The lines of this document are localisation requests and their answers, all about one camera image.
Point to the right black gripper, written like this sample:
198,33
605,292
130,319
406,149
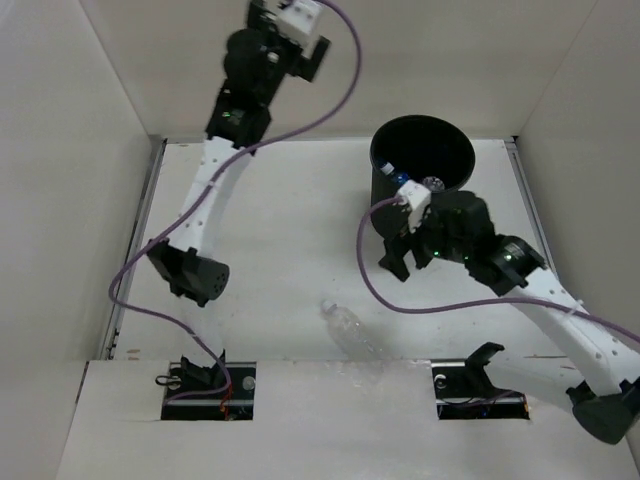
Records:
395,251

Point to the blue label plastic bottle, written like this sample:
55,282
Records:
396,176

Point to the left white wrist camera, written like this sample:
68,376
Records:
297,20

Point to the red label plastic bottle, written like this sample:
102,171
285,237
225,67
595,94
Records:
434,184

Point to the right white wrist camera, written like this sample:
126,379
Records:
415,198

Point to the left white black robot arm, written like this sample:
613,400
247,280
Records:
240,118

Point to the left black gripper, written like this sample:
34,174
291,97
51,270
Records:
310,59

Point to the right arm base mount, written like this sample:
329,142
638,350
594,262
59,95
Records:
458,398

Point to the black ribbed plastic bin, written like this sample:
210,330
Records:
421,146

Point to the right aluminium table rail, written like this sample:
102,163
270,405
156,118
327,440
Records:
541,242

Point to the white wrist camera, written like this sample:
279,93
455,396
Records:
297,20
415,198

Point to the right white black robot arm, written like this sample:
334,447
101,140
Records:
600,387

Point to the clear unlabelled plastic bottle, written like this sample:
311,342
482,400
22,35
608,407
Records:
353,337

